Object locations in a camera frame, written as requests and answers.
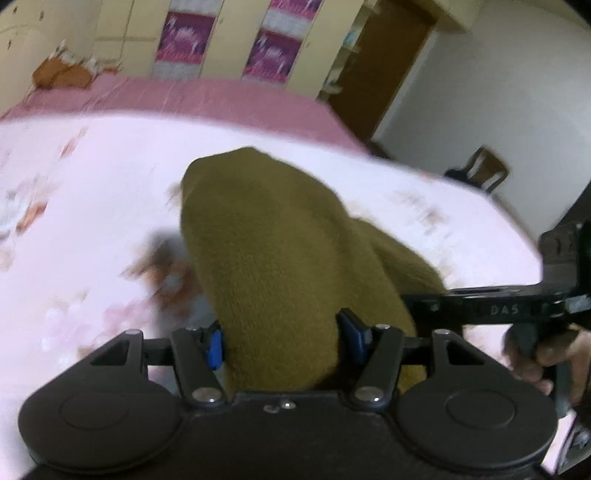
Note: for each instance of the white floral bed sheet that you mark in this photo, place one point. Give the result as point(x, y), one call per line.
point(69, 221)

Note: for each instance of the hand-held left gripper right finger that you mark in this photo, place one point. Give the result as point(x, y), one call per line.
point(351, 333)

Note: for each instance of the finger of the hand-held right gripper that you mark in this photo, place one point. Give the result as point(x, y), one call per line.
point(429, 307)

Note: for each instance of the pink bedspread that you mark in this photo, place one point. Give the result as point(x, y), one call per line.
point(194, 101)

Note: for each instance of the olive green knit garment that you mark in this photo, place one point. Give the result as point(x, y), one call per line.
point(281, 258)

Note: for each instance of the person's right hand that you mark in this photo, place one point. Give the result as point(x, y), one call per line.
point(556, 354)

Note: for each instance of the orange-brown pillow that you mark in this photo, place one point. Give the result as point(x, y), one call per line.
point(60, 74)

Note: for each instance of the cream wardrobe with purple panels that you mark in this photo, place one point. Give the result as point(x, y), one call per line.
point(111, 32)

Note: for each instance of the wooden chair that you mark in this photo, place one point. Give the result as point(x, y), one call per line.
point(487, 168)

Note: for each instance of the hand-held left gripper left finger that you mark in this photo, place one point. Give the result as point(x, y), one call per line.
point(214, 345)

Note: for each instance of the brown wooden door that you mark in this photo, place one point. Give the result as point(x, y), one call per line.
point(383, 69)

